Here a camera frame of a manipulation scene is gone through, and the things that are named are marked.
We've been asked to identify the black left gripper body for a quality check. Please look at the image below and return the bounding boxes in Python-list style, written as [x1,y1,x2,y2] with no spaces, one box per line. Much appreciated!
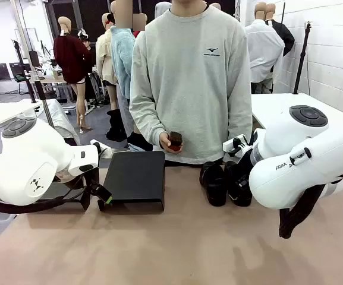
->
[82,166,101,191]

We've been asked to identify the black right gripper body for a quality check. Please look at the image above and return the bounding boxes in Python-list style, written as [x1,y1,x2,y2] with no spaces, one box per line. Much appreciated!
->
[233,148,254,184]

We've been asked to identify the black leather shoe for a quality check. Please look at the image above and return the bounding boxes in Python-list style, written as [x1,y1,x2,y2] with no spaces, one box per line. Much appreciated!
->
[199,161,228,207]
[224,161,240,194]

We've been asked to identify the brown shoe brush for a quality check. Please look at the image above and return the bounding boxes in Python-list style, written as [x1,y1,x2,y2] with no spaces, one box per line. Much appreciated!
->
[169,131,184,153]

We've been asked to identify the person's left forearm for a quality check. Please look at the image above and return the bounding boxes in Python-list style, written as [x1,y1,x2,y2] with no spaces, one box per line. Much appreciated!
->
[227,97,253,143]

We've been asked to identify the person's right forearm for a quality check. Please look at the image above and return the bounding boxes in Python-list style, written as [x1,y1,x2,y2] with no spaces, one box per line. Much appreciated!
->
[128,97,172,149]

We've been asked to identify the black shoe stand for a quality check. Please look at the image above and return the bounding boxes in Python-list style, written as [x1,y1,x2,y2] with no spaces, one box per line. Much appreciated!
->
[97,150,166,213]
[39,178,91,211]

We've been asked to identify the black light stand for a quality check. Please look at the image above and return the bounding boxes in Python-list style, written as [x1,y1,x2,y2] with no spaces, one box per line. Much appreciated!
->
[12,40,38,103]

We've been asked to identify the person's right hand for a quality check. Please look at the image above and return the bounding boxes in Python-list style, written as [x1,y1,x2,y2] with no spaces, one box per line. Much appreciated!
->
[158,131,180,154]

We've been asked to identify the black tall boots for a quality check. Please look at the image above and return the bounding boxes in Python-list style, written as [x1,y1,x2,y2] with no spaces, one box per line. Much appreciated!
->
[105,108,128,143]

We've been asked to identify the person in grey sweatshirt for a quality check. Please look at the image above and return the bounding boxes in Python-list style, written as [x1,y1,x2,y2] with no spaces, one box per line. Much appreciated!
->
[128,0,253,166]

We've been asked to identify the mannequin in white shirt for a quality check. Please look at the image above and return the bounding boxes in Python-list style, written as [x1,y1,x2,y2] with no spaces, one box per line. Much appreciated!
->
[244,1,285,94]

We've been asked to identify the mannequin in cream jacket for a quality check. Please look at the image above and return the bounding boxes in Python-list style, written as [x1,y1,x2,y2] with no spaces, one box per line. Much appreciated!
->
[95,12,119,110]

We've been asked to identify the mannequin in dark red sweater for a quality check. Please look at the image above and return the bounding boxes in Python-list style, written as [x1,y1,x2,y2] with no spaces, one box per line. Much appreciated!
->
[53,16,94,133]

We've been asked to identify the black tripod pole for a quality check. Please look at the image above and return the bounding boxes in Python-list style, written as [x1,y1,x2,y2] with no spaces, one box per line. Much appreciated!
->
[292,20,313,95]

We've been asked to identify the mannequin in light blue fleece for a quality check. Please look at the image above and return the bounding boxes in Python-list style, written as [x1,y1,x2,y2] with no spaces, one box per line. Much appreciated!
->
[110,0,136,137]

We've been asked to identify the dark flat monitor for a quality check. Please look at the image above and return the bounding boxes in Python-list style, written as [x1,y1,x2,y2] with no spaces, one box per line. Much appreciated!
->
[9,62,27,78]
[0,62,12,83]

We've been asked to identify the background person with headset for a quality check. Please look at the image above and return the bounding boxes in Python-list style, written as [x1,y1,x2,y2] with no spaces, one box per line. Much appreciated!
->
[77,28,97,75]

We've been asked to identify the mannequin in black jacket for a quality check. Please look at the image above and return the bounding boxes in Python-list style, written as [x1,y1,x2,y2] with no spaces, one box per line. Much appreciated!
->
[265,2,295,57]

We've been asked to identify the mannequin in red top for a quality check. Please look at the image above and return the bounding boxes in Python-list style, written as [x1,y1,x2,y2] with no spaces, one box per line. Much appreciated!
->
[132,13,147,39]

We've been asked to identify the mannequin in grey hoodie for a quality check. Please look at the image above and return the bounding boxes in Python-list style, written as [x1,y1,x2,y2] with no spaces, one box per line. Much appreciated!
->
[155,1,172,18]

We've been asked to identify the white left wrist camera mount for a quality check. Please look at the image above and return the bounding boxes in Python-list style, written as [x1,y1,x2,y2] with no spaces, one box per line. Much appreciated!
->
[90,139,112,160]

